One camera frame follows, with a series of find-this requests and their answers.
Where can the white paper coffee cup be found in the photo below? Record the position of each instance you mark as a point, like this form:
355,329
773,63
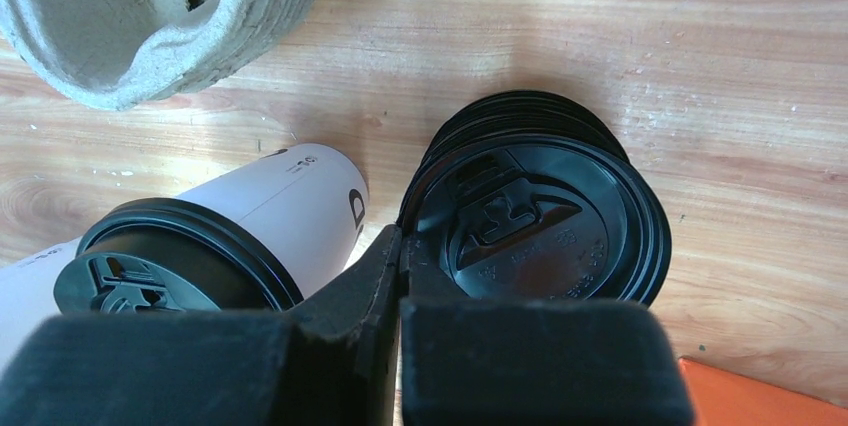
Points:
306,203

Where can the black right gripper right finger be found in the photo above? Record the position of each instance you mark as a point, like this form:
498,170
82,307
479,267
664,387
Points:
468,361

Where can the orange and white paper bag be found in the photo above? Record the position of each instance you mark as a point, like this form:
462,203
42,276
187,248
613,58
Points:
720,397

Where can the black plastic cup lid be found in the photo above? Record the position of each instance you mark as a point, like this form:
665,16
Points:
170,255

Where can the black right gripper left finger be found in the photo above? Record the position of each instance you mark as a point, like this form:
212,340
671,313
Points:
331,360

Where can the cardboard cup carrier stack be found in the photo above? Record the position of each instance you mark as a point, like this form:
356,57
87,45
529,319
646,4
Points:
114,54

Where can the stack of black lids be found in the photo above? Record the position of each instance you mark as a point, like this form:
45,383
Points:
522,111

